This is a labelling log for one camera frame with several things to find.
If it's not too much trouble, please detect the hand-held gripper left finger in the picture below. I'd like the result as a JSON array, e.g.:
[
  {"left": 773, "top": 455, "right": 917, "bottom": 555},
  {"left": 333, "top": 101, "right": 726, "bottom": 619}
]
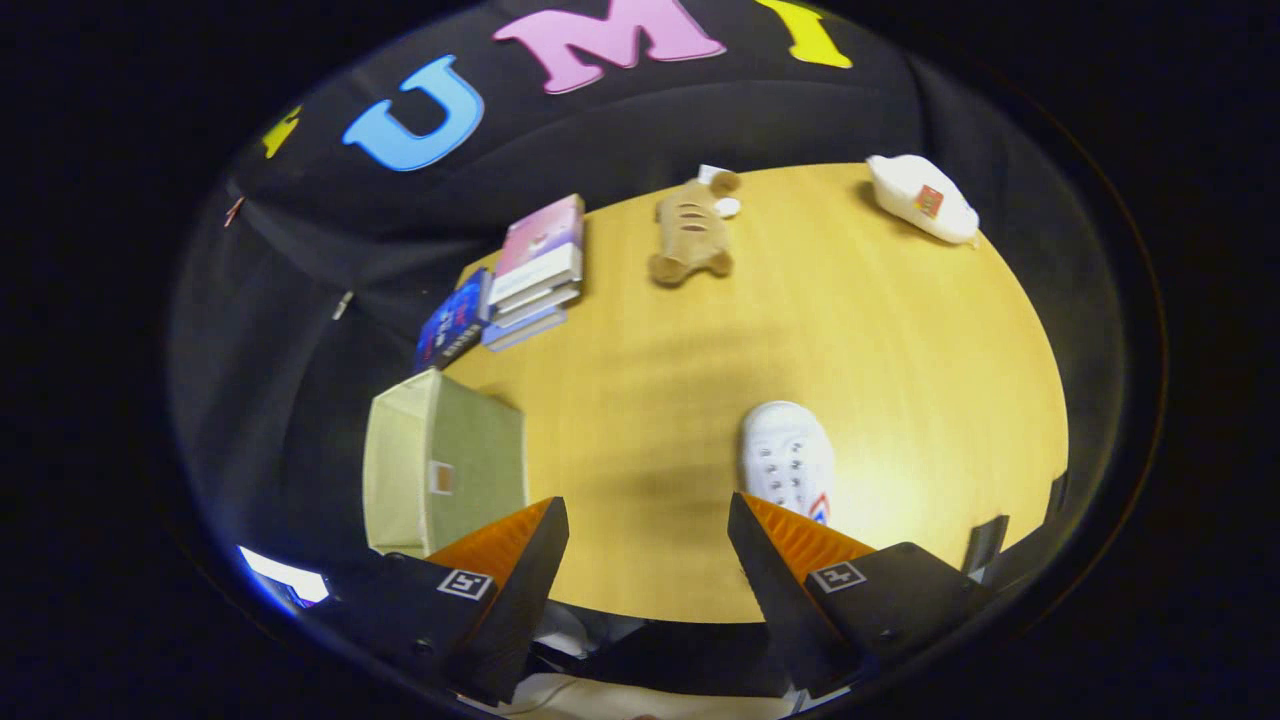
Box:
[{"left": 300, "top": 497, "right": 571, "bottom": 706}]

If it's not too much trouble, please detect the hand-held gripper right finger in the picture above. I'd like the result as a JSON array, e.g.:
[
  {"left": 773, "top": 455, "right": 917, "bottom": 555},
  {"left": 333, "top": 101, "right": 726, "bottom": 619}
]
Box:
[{"left": 727, "top": 492, "right": 996, "bottom": 699}]

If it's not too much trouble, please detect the white shoe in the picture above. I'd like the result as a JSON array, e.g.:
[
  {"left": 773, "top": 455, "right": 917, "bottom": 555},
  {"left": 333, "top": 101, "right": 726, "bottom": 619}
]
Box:
[{"left": 738, "top": 400, "right": 836, "bottom": 526}]

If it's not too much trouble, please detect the green fabric storage box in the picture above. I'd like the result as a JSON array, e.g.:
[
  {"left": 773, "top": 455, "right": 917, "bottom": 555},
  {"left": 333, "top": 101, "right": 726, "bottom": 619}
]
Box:
[{"left": 362, "top": 368, "right": 528, "bottom": 558}]

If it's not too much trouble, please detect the grey book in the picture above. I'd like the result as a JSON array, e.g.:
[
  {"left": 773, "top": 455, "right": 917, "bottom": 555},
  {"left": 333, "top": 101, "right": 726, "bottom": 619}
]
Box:
[{"left": 492, "top": 283, "right": 582, "bottom": 319}]

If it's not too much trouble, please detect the brown plush toy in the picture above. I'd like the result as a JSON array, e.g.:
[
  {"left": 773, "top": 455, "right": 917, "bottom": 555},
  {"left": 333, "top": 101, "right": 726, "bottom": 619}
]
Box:
[{"left": 648, "top": 165, "right": 743, "bottom": 288}]

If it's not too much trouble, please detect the pink book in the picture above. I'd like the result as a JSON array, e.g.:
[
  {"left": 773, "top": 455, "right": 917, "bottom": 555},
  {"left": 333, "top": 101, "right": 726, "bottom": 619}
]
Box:
[{"left": 494, "top": 194, "right": 586, "bottom": 301}]

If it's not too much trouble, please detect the white pouch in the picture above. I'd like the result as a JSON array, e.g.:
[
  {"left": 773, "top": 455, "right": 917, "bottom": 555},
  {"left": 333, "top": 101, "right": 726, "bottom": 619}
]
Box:
[{"left": 866, "top": 154, "right": 981, "bottom": 247}]

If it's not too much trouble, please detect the black backdrop cloth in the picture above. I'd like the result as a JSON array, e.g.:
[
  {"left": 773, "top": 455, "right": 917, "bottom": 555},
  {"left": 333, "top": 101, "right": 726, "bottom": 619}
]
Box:
[{"left": 168, "top": 0, "right": 1126, "bottom": 601}]

